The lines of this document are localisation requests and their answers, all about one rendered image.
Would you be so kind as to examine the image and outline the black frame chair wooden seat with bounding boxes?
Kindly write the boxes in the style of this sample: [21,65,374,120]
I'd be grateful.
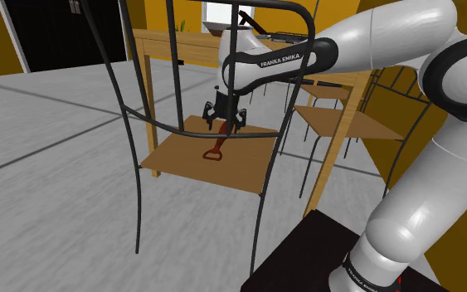
[80,0,317,279]
[249,77,353,144]
[279,66,435,200]

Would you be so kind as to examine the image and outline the dark long-handled kitchen tool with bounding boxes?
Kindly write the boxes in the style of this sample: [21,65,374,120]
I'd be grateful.
[238,10,271,36]

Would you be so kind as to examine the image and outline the wooden table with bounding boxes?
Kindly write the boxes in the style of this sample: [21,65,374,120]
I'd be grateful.
[131,27,374,217]

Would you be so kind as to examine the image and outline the dark robot stand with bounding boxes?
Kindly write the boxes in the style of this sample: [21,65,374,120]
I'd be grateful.
[240,208,450,292]

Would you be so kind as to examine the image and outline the red bottle opener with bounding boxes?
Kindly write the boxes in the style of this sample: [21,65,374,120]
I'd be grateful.
[202,120,229,163]

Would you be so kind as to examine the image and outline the brown bowl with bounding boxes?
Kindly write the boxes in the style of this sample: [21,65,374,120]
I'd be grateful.
[202,21,229,38]

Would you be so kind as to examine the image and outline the black door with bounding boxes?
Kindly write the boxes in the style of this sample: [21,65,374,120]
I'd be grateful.
[0,0,129,74]

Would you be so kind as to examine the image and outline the window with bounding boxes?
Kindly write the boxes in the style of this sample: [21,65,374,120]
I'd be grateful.
[201,0,256,30]

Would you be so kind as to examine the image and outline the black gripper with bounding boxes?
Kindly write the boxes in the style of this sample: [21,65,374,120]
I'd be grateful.
[202,90,248,132]

